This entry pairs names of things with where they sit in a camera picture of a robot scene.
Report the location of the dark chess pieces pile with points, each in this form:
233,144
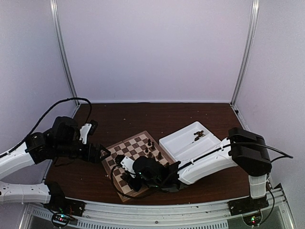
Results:
198,135

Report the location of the aluminium frame rail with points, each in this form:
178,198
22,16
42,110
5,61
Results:
210,215

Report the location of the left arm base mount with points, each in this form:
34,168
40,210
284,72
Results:
69,207

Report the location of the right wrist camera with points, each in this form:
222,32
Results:
126,163

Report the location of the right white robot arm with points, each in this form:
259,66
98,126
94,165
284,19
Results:
241,148

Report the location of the white divided plastic tray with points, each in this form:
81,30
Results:
181,146

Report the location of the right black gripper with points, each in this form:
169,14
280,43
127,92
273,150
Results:
136,187

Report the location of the dark chess king piece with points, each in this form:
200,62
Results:
159,157

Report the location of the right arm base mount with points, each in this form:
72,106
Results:
247,204

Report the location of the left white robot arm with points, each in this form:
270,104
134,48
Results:
35,149

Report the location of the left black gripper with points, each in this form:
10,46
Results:
95,158

